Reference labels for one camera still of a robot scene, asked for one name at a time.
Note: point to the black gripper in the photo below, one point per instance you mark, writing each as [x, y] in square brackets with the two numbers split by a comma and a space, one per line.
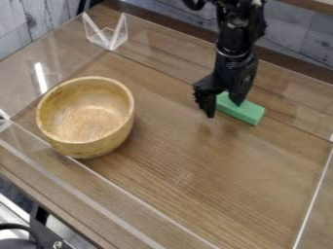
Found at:
[234, 74]

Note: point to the green rectangular stick block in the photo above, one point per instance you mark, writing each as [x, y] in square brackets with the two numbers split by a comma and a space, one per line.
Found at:
[247, 112]

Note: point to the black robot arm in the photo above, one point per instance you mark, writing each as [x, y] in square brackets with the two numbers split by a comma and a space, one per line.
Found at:
[240, 26]

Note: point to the wooden bowl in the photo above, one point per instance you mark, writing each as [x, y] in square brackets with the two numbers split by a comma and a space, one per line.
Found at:
[84, 116]

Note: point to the clear acrylic tray wall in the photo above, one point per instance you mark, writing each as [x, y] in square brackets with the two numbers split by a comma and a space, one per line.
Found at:
[193, 182]

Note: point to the black table leg bracket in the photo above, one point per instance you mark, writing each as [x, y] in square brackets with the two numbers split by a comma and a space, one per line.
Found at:
[49, 240]

